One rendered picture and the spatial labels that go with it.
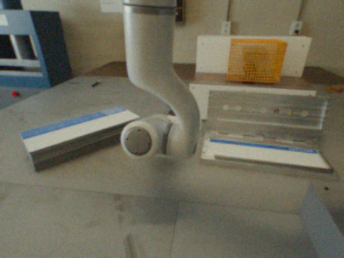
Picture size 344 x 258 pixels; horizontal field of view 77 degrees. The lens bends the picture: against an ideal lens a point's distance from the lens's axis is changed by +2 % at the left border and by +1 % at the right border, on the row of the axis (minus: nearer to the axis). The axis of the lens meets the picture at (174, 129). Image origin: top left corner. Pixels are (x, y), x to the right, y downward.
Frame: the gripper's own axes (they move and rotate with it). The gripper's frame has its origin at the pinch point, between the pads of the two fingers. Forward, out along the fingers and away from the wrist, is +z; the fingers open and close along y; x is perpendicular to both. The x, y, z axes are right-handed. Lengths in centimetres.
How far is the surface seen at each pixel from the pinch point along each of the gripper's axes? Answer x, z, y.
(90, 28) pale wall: 76, 165, -142
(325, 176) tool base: -14, 3, 50
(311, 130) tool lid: -2, 19, 50
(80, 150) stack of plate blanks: -13.7, -2.6, -35.0
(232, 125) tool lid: -2.2, 19.1, 20.7
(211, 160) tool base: -13.2, 2.9, 14.0
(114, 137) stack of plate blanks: -10.0, 8.3, -26.9
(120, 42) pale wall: 62, 173, -108
